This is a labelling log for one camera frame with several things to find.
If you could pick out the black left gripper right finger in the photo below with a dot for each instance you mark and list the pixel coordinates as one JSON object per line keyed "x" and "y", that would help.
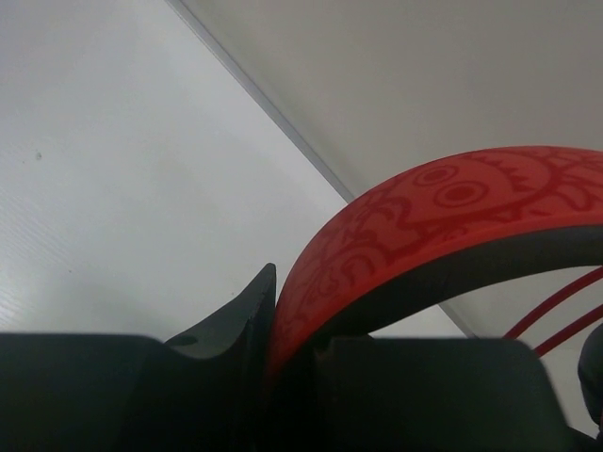
{"x": 351, "y": 393}

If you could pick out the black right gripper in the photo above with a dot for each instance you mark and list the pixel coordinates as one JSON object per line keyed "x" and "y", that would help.
{"x": 590, "y": 374}

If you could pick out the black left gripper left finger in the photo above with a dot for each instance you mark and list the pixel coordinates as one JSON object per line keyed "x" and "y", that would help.
{"x": 197, "y": 391}

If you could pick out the red black headphones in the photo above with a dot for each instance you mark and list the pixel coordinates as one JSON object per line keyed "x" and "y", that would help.
{"x": 438, "y": 231}

